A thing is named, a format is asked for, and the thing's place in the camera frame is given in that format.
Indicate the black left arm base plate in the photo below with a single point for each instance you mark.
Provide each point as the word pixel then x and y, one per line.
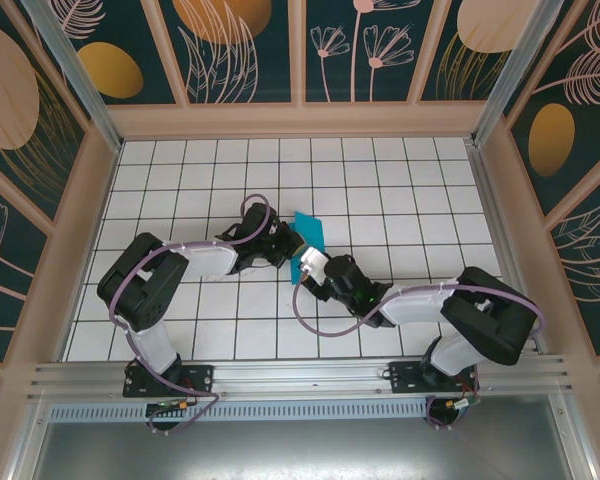
pixel 200 380

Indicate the aluminium side rail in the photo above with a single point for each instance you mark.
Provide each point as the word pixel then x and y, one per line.
pixel 497 225

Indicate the pale leaf outlines wall panel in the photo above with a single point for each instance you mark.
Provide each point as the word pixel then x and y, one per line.
pixel 595 260

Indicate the aluminium corner post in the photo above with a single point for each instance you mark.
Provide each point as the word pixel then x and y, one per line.
pixel 80 85
pixel 510 75

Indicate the gold oval wall panel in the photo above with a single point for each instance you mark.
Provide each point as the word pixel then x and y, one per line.
pixel 110 70

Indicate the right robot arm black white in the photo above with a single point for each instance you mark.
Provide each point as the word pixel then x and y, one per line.
pixel 490 315

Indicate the pink flowers wall panel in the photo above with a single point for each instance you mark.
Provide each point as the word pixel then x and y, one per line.
pixel 340 75

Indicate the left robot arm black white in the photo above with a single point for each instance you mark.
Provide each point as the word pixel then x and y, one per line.
pixel 145 285

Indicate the long aluminium base rail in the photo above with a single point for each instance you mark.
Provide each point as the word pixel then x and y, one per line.
pixel 305 372

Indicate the aluminium lower frame rail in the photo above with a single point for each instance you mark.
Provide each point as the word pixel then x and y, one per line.
pixel 575 440
pixel 27 445

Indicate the blue paper sheet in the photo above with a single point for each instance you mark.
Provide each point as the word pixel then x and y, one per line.
pixel 310 230

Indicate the gold oval and feather panel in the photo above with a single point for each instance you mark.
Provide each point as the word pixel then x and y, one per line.
pixel 550 140

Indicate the gold disc and leaves panel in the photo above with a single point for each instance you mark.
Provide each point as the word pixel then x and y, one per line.
pixel 220 25

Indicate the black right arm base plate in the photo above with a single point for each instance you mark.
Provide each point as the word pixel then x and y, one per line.
pixel 405 380

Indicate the large pale disc wall panel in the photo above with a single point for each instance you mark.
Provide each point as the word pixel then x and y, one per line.
pixel 10 100

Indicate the single flower wall panel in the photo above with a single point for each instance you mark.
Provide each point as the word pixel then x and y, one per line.
pixel 5 280

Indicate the grey metal base sheet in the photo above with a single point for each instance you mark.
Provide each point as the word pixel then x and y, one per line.
pixel 300 450

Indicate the pale disc gold lines panel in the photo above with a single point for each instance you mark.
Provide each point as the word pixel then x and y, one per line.
pixel 480 25

